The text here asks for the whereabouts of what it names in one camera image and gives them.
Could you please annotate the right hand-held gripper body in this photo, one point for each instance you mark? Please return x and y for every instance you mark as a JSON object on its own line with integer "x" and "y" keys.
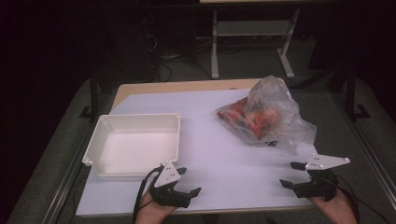
{"x": 320, "y": 188}

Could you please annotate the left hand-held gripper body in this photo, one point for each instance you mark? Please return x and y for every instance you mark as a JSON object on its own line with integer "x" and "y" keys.
{"x": 169, "y": 194}

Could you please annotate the white plastic tray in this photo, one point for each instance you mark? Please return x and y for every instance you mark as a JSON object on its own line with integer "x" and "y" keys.
{"x": 137, "y": 149}

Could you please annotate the red chip packet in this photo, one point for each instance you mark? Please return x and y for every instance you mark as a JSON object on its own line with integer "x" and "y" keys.
{"x": 253, "y": 124}

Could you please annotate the clear plastic bag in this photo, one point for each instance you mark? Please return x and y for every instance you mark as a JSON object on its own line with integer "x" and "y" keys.
{"x": 274, "y": 93}

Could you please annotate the person's left hand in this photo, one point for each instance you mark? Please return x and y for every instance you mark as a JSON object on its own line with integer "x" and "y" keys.
{"x": 154, "y": 213}

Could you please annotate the person's right hand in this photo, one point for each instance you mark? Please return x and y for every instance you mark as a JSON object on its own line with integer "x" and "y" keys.
{"x": 337, "y": 210}

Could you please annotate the yellow wrapped snack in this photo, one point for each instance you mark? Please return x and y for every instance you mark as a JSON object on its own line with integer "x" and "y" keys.
{"x": 270, "y": 115}

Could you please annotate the black metal stand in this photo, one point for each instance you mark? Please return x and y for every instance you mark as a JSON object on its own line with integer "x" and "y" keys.
{"x": 94, "y": 93}
{"x": 351, "y": 93}

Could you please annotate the aluminium rail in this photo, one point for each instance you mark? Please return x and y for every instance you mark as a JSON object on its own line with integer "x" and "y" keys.
{"x": 62, "y": 193}
{"x": 370, "y": 155}

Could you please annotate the white metal desk frame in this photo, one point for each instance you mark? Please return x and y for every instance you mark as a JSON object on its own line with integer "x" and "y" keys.
{"x": 214, "y": 46}

